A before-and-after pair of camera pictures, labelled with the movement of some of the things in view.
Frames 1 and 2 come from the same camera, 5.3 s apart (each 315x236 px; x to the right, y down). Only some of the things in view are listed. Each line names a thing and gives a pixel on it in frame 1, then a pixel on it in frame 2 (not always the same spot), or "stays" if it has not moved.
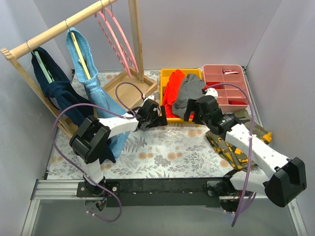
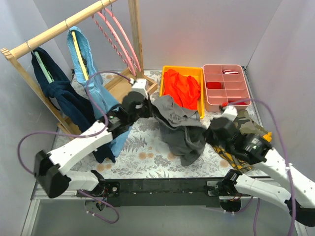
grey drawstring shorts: x=190 y=87 to x=182 y=132
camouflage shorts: x=223 y=147 stays
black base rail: x=144 y=192 stays
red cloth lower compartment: x=236 y=102 stays
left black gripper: x=160 y=117 to x=148 y=105
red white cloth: x=227 y=72 stays
